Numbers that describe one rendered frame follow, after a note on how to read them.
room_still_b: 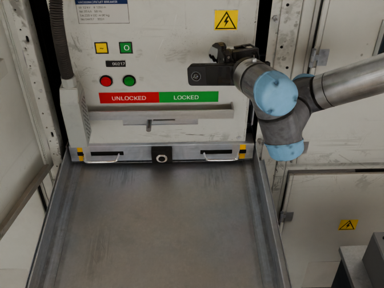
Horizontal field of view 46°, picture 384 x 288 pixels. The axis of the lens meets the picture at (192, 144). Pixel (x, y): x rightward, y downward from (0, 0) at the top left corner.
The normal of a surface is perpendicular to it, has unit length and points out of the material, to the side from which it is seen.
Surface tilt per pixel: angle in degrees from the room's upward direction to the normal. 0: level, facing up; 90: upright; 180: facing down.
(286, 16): 90
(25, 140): 90
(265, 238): 0
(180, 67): 90
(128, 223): 0
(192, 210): 0
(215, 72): 75
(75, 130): 90
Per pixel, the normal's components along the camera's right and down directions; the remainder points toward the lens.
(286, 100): 0.28, 0.41
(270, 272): 0.00, -0.76
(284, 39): 0.03, 0.65
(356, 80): -0.64, 0.21
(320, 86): -0.70, -0.13
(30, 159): 0.97, 0.16
